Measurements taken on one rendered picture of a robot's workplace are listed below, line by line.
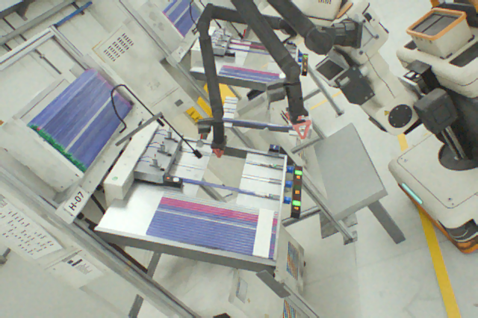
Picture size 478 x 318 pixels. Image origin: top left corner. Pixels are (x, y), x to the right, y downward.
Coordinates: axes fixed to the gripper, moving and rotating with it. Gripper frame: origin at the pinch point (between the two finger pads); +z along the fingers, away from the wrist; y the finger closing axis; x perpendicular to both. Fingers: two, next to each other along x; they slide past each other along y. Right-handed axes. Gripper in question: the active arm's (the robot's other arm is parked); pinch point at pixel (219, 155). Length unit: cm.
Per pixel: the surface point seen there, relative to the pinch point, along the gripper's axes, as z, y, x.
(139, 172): -8.4, 27.5, -30.6
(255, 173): 2.5, 8.0, 19.4
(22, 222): -4, 60, -68
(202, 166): -0.2, 10.2, -6.6
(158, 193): -1.9, 33.1, -20.8
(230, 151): 2.7, -7.8, 4.3
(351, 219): 59, -23, 77
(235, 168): 79, -84, -4
